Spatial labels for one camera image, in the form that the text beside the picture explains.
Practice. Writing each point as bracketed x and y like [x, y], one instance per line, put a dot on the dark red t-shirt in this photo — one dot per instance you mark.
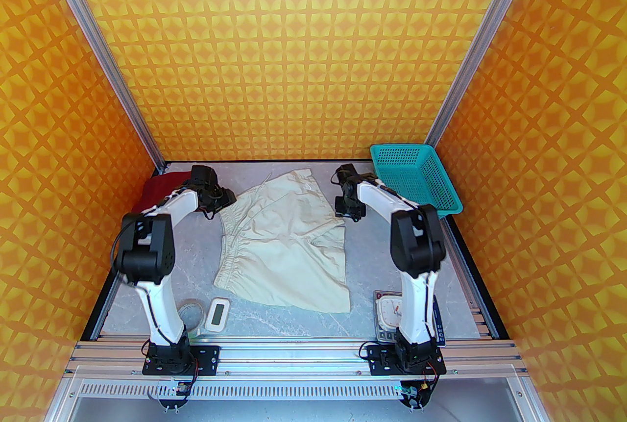
[156, 192]

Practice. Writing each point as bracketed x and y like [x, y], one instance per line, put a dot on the cream fabric shorts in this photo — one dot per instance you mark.
[284, 238]

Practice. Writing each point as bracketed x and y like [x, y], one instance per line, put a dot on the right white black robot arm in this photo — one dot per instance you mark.
[419, 238]

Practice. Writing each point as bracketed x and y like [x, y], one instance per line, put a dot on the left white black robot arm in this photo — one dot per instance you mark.
[147, 253]

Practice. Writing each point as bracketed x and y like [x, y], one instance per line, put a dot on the teal plastic laundry basket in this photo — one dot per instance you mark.
[399, 146]

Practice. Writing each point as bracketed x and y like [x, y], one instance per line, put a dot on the white analog clock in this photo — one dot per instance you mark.
[387, 310]

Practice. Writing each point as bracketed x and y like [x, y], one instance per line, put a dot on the white digital timer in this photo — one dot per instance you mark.
[217, 314]

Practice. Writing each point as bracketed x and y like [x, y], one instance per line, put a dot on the round clear tape roll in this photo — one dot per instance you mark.
[192, 312]

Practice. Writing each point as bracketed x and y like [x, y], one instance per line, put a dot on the small circuit board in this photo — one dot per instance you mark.
[177, 390]
[412, 393]

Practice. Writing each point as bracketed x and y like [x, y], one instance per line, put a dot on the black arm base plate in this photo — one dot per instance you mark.
[379, 359]
[205, 359]

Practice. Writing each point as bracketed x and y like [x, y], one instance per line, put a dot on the aluminium frame rail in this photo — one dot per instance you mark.
[294, 354]

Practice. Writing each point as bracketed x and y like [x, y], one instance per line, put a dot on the aluminium frame post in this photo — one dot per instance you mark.
[98, 42]
[485, 33]

